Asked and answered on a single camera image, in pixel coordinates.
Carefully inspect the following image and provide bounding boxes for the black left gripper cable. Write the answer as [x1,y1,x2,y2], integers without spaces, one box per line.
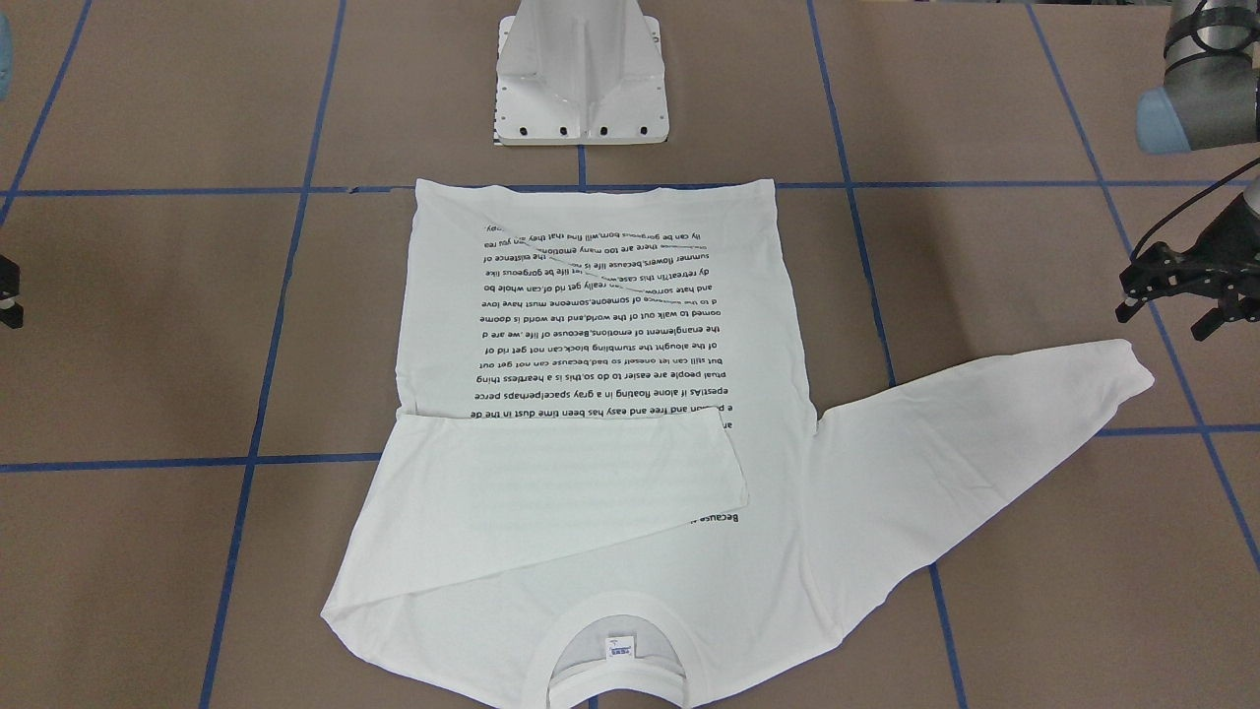
[1129,157,1260,267]

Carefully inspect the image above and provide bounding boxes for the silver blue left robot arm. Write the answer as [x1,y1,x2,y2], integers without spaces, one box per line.
[1115,1,1259,343]

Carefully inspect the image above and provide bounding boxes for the white printed long-sleeve shirt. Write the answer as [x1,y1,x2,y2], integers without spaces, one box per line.
[321,179,1153,708]

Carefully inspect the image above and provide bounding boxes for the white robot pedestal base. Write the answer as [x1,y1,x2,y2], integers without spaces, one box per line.
[491,1,670,147]

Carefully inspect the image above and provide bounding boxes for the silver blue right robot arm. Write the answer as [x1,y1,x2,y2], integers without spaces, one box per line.
[1,13,26,329]

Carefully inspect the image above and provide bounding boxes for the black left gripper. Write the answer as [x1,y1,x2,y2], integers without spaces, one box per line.
[1115,191,1259,343]

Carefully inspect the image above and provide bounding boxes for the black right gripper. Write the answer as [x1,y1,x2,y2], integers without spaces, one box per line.
[0,254,26,329]

